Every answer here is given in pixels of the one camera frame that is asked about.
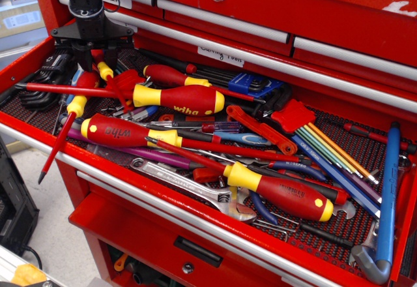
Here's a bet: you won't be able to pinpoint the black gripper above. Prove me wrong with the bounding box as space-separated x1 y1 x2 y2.
51 11 134 72

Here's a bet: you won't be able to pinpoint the small red yellow screwdriver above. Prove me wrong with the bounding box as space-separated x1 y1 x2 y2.
91 50 130 113

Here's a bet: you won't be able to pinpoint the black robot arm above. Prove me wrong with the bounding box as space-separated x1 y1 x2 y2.
50 0 134 72

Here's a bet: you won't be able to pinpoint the red yellow screwdriver overhanging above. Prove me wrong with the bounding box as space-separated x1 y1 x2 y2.
38 71 100 184

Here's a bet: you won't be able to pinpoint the red holder hex keys left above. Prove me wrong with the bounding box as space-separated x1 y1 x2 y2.
113 69 146 91

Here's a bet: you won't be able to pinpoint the black torx key set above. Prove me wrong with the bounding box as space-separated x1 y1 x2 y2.
18 48 77 111

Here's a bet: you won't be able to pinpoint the white markers label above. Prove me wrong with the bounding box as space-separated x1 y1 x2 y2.
104 0 132 9

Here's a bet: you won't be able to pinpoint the black red precision screwdriver rear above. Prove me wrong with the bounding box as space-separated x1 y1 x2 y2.
138 48 197 74

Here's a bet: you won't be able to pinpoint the red yellow screwdriver rear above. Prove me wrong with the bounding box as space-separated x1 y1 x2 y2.
143 65 266 104

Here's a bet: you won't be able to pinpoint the large wiha screwdriver middle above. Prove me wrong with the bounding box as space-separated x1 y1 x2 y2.
81 113 312 165

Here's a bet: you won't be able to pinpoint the large wiha screwdriver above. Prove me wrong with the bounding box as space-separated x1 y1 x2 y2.
15 83 225 116
81 113 312 165

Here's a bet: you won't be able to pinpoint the large wiha screwdriver upper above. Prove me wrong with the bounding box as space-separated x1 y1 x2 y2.
15 83 225 116

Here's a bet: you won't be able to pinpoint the purple pen tool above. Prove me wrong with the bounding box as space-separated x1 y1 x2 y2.
68 128 204 170

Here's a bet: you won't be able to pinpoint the white cutting tools label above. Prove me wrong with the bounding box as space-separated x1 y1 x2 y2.
197 46 245 68

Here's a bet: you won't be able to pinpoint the red metal tool chest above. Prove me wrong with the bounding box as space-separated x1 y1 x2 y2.
29 0 417 287

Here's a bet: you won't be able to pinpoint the black box on floor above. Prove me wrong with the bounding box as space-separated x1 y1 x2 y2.
1 142 39 256

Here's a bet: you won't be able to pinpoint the blue holder hex keys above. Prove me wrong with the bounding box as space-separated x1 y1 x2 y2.
193 67 293 111

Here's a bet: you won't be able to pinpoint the silver adjustable wrench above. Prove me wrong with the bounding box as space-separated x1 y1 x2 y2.
130 158 257 224

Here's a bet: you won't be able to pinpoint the red holder rainbow hex keys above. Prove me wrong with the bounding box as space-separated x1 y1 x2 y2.
271 99 379 185

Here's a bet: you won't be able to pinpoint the red flat folding tool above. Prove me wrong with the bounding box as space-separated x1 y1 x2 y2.
226 105 298 155

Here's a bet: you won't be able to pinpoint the large red screwdriver front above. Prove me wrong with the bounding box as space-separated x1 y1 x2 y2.
145 136 334 222

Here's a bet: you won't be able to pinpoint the long blue hex key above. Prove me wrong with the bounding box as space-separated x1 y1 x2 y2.
291 135 381 219

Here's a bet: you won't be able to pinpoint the open red tool drawer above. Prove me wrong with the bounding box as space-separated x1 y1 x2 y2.
0 16 417 287

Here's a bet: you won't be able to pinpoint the thin black screwdriver front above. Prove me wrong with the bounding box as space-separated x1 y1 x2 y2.
299 222 354 249

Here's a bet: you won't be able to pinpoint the small red black screwdriver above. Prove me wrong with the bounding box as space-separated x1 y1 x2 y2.
342 123 416 154

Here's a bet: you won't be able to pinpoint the large blue hex key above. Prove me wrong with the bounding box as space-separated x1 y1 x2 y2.
351 122 401 285

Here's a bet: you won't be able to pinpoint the blue white handle tool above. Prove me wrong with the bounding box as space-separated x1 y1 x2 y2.
65 64 84 105

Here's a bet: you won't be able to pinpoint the clear handle small screwdriver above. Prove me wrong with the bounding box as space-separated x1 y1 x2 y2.
142 121 243 133

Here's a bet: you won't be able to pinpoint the blue handled pliers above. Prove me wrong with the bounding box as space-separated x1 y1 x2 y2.
248 161 334 222

